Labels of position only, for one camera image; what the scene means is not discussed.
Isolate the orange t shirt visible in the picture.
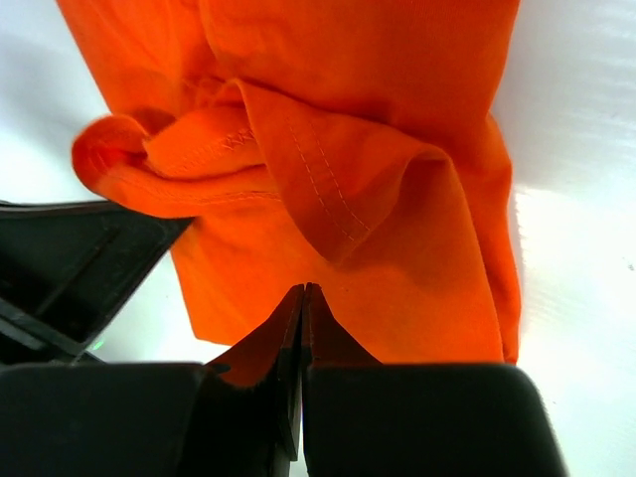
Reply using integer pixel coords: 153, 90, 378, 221
59, 1, 521, 364

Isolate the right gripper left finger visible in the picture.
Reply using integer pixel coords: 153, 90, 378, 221
209, 284, 304, 462

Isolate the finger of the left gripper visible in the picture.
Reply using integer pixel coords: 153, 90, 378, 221
1, 201, 191, 366

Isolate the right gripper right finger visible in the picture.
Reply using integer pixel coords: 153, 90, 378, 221
301, 283, 380, 476

